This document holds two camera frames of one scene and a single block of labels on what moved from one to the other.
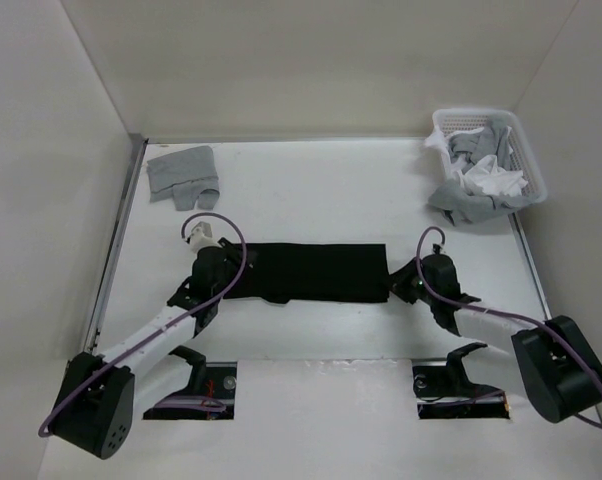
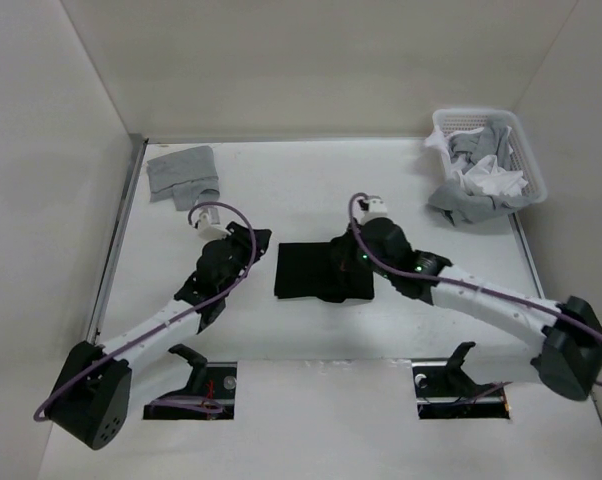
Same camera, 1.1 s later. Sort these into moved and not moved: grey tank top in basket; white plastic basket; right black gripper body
Moved: right black gripper body
Not moved: grey tank top in basket; white plastic basket
